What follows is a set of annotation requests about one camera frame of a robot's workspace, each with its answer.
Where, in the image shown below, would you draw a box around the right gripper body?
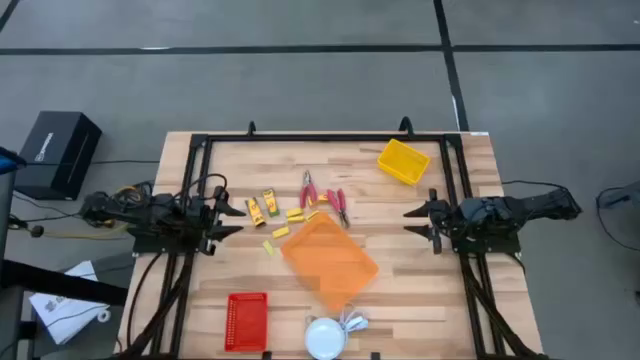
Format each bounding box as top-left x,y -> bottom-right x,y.
427,187 -> 454,255

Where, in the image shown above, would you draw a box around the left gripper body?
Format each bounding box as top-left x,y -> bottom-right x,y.
199,185 -> 225,257

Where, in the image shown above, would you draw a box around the yellow plastic basket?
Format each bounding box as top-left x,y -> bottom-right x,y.
376,138 -> 432,187

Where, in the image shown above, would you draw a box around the red plastic basket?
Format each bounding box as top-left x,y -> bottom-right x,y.
224,292 -> 269,353

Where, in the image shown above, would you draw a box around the orange translucent plastic tray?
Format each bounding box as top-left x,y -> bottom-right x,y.
279,210 -> 380,313

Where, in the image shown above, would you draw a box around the white dome lamp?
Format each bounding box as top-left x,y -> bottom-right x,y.
303,316 -> 348,360

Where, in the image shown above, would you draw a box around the black cardboard box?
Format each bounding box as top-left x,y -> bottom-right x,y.
13,110 -> 103,202

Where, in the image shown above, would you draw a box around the black desk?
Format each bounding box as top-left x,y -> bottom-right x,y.
0,258 -> 129,360

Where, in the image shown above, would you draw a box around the white paper sheets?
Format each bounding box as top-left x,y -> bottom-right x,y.
28,259 -> 112,346

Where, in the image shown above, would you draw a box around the black power plug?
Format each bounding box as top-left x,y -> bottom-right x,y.
7,212 -> 46,240

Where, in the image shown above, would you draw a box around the grey chair base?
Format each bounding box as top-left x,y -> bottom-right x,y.
597,179 -> 640,210

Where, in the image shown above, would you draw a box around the computer monitor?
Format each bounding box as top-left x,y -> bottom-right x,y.
0,145 -> 27,176

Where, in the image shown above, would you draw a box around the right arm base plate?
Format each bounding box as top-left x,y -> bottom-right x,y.
448,232 -> 522,255

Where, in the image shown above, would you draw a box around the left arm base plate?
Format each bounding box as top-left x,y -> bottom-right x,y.
132,232 -> 206,255

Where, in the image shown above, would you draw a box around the thin black floor cable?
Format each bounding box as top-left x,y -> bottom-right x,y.
501,178 -> 571,194

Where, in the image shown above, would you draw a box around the white lamp cable with plug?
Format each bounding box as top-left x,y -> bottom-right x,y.
335,305 -> 370,335

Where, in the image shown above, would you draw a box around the black base cable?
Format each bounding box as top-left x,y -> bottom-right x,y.
124,252 -> 166,351

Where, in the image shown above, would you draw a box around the yellow cable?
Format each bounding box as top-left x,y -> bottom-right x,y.
42,184 -> 139,240

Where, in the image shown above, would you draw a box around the looped black floor cable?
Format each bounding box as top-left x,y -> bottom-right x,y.
594,185 -> 640,254

